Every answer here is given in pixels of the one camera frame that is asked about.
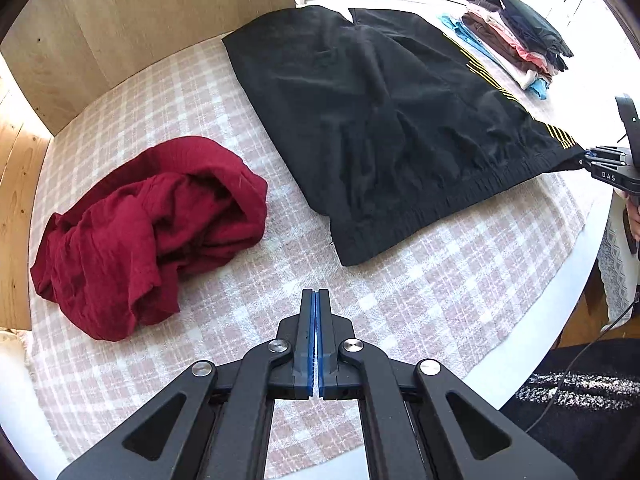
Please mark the dark red garment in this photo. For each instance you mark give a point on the dark red garment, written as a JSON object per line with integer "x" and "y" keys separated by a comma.
{"x": 150, "y": 235}

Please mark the pink checked blanket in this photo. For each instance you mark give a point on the pink checked blanket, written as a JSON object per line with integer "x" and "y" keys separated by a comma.
{"x": 400, "y": 310}

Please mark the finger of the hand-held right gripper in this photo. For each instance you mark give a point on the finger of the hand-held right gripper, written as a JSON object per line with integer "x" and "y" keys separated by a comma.
{"x": 605, "y": 156}

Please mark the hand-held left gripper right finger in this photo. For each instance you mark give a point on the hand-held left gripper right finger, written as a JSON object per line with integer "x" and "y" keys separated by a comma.
{"x": 326, "y": 360}

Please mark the knotty pine board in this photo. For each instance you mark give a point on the knotty pine board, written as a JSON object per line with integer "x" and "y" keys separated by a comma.
{"x": 20, "y": 185}

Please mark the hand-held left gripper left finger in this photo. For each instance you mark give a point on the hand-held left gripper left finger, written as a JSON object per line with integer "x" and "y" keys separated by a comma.
{"x": 306, "y": 360}

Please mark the stack of folded clothes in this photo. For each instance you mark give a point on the stack of folded clothes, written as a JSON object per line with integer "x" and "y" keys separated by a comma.
{"x": 510, "y": 35}

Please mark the person's black sparkly cardigan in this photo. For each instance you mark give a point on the person's black sparkly cardigan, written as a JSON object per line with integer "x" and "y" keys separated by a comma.
{"x": 590, "y": 425}

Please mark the light wooden panel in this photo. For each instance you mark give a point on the light wooden panel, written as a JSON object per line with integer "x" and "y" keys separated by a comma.
{"x": 150, "y": 20}

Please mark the black shorts with yellow stripes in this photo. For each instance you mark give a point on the black shorts with yellow stripes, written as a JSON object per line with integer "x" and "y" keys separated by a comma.
{"x": 375, "y": 110}

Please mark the person's right hand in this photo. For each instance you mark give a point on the person's right hand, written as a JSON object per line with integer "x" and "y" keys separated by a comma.
{"x": 635, "y": 225}

